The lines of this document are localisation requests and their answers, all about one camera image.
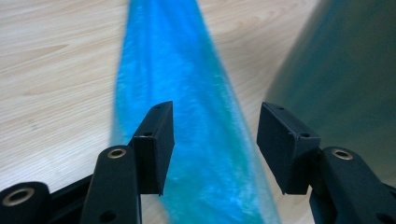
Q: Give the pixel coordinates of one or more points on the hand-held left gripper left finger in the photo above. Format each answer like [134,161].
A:
[149,155]

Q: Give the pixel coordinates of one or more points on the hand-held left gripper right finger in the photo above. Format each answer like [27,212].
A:
[286,149]

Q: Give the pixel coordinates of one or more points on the green ribbed bin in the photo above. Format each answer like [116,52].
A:
[342,77]

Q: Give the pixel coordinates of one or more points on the blue plastic bag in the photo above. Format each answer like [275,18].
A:
[174,62]

